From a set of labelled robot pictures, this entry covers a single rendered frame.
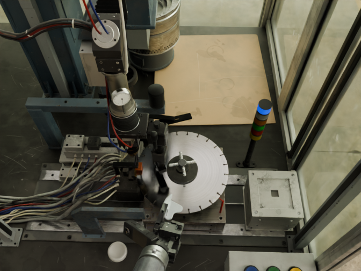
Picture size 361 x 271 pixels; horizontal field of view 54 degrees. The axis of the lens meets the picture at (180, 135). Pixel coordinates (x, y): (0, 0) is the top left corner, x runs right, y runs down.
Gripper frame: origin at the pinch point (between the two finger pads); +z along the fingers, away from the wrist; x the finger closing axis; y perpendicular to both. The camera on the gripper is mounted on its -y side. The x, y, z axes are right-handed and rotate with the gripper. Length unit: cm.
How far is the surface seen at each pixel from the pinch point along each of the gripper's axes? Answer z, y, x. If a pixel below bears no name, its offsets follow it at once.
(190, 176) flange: 15.9, 3.9, 5.2
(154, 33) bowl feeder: 62, -27, 45
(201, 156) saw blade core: 24.4, 5.9, 9.7
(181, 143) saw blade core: 27.2, -2.6, 11.6
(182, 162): 15.4, 0.6, 10.1
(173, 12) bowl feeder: 65, -21, 54
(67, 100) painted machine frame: 23, -47, 20
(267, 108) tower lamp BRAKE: 21.8, 24.5, 33.1
